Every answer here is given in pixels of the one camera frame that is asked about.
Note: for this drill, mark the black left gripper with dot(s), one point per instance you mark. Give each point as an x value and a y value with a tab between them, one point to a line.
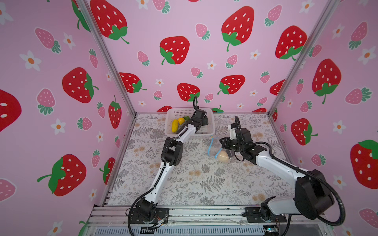
204	120

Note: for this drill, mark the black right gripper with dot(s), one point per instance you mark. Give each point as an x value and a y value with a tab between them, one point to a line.
226	142

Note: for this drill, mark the clear zip top bag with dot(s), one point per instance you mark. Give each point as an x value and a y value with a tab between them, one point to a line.
220	150

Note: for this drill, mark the beige toy bun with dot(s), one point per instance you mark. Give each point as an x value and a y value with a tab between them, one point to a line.
223	157

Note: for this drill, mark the white plastic basket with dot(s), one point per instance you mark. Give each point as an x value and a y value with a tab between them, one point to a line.
206	131

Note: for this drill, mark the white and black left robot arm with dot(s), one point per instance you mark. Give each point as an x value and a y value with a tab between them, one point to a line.
146	204

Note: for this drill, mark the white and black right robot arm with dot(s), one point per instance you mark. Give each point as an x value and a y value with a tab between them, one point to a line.
314	197

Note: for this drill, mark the small yellow toy lemon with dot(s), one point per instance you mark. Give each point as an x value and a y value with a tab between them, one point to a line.
181	121

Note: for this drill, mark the yellow toy banana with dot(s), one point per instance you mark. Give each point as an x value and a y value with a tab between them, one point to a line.
175	126

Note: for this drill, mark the floral patterned table mat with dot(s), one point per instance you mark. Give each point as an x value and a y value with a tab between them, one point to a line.
199	179

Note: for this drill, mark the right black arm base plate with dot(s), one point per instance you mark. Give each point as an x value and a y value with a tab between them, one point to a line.
256	214

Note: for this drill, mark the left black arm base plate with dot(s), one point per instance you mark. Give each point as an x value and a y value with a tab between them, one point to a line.
160	213

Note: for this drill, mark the left aluminium corner post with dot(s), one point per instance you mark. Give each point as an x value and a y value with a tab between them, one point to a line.
107	22

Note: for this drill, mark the aluminium corner post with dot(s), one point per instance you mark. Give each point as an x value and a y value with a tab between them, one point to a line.
107	22
316	32

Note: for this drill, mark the right aluminium corner post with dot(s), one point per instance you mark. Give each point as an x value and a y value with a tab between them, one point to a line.
316	32

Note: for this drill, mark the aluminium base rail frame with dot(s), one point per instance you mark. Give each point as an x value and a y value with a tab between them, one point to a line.
199	221

